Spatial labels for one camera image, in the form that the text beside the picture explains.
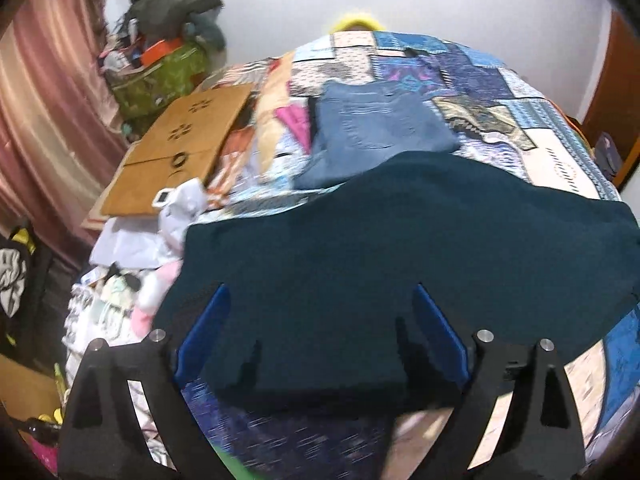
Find dark teal pants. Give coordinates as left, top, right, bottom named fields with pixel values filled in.
left=154, top=152, right=639, bottom=414

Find pink garment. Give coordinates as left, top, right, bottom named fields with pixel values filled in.
left=131, top=260, right=182, bottom=338

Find grey white crumpled cloth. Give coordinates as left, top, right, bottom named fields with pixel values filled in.
left=89, top=178, right=208, bottom=270

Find white small electronic device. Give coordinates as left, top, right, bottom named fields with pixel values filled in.
left=152, top=188, right=175, bottom=209

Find grey backpack on floor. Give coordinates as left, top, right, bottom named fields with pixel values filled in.
left=593, top=132, right=623, bottom=182

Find pink curtain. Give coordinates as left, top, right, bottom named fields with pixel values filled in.
left=1, top=0, right=125, bottom=266

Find orange white patterned cloth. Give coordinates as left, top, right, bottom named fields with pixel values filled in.
left=206, top=126, right=255, bottom=209

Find patchwork patterned bedspread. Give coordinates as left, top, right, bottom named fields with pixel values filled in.
left=62, top=32, right=639, bottom=479

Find green bag with clutter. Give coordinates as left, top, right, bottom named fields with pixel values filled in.
left=99, top=42, right=209, bottom=136

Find folded blue denim jeans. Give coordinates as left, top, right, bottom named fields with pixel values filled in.
left=293, top=80, right=460, bottom=190

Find magenta cloth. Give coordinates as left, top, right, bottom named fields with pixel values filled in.
left=274, top=104, right=311, bottom=154

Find tan plush blanket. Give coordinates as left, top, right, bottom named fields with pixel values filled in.
left=254, top=51, right=294, bottom=183

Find grey stuffed toy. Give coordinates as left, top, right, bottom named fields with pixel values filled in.
left=122, top=0, right=227, bottom=52

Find yellow round object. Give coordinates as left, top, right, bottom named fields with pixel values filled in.
left=329, top=10, right=386, bottom=34

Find brown wooden door frame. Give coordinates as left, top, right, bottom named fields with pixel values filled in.
left=582, top=11, right=640, bottom=190

